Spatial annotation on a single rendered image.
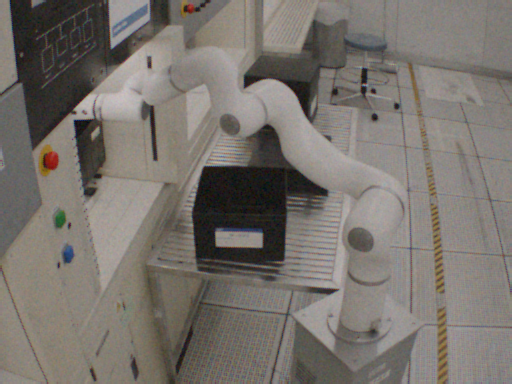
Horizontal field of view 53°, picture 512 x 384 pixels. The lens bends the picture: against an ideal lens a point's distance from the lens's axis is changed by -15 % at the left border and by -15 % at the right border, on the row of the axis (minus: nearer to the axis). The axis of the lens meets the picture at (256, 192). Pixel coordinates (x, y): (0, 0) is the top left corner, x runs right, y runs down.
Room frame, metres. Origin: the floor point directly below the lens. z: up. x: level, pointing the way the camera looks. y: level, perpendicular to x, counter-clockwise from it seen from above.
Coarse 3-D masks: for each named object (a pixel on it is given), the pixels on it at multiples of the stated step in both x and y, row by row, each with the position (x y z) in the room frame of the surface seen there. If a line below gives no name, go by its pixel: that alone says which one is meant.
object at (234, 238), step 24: (216, 168) 1.67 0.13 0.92; (240, 168) 1.67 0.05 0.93; (264, 168) 1.67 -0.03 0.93; (216, 192) 1.67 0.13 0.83; (240, 192) 1.67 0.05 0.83; (264, 192) 1.67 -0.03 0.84; (192, 216) 1.41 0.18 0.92; (216, 216) 1.40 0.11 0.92; (240, 216) 1.40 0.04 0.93; (264, 216) 1.39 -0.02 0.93; (216, 240) 1.40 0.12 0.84; (240, 240) 1.40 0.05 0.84; (264, 240) 1.39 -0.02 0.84
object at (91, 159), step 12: (84, 120) 1.67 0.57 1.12; (96, 120) 1.62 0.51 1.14; (84, 132) 1.53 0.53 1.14; (96, 132) 1.61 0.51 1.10; (84, 144) 1.52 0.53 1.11; (96, 144) 1.60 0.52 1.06; (84, 156) 1.51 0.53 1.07; (96, 156) 1.59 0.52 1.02; (84, 168) 1.50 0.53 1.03; (96, 168) 1.58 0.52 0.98; (84, 180) 1.48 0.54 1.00; (84, 192) 1.50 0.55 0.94
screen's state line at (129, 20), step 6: (144, 6) 1.58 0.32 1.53; (138, 12) 1.54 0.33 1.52; (144, 12) 1.58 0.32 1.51; (126, 18) 1.45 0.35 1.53; (132, 18) 1.49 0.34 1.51; (138, 18) 1.54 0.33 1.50; (120, 24) 1.41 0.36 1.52; (126, 24) 1.45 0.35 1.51; (114, 30) 1.37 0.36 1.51; (120, 30) 1.41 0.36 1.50; (114, 36) 1.37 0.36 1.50
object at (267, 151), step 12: (264, 132) 2.06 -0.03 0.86; (264, 144) 1.96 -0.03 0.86; (276, 144) 1.96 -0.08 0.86; (252, 156) 1.86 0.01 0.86; (264, 156) 1.86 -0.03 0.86; (276, 156) 1.86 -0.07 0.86; (288, 168) 1.78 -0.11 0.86; (288, 180) 1.78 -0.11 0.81; (300, 180) 1.77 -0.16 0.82; (288, 192) 1.77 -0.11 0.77; (300, 192) 1.77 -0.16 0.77; (312, 192) 1.76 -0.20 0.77; (324, 192) 1.76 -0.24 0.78
